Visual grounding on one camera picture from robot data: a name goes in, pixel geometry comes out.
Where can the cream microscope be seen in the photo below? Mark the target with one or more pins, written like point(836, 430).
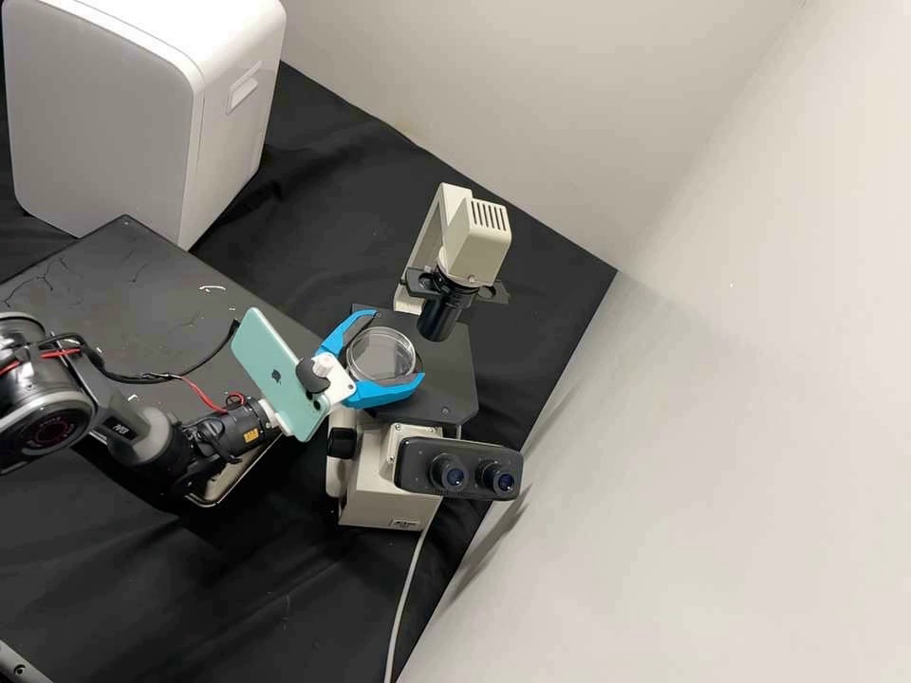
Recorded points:
point(384, 469)

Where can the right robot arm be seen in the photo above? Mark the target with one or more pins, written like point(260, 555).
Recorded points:
point(135, 434)

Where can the black tray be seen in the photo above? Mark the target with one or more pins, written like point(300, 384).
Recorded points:
point(142, 284)

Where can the right wrist camera phone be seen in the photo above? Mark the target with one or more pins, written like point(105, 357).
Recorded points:
point(274, 370)

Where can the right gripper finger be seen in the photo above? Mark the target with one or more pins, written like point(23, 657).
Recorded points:
point(384, 397)
point(342, 332)

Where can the white box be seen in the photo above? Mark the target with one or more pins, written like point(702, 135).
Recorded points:
point(107, 107)

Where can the petri dish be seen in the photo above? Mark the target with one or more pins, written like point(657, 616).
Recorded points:
point(381, 356)

